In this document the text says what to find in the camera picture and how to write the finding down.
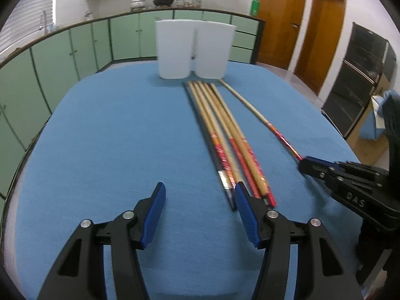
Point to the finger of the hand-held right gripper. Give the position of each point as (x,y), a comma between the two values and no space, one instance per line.
(322,161)
(315,170)

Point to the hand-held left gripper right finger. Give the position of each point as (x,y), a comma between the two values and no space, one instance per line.
(247,217)

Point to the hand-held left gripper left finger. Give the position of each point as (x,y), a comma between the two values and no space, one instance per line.
(152,217)

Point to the wooden chopstick with red end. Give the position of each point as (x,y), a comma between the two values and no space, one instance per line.
(215,122)
(206,122)
(250,107)
(223,120)
(232,120)

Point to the dark black chopstick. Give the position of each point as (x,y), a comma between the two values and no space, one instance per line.
(204,134)

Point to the white twin utensil holder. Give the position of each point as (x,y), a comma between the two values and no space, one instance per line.
(193,50)

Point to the blue cloth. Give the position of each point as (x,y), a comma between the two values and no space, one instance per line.
(373,122)

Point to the blue table mat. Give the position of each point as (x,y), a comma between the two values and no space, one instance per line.
(125,137)

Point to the black glass cabinet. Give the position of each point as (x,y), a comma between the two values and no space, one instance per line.
(356,78)

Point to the green bottle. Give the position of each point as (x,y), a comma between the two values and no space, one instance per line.
(254,7)

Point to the green lower kitchen cabinets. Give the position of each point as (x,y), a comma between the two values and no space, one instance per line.
(62,56)

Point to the glass jars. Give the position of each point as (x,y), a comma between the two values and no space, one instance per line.
(189,3)

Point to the white cooking pot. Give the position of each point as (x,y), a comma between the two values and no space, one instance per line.
(137,3)

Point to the black wok with lid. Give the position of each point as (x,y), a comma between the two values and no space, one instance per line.
(163,2)

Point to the metal sink faucet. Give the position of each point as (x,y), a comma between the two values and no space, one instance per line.
(43,22)

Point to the white window blind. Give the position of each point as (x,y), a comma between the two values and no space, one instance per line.
(28,12)

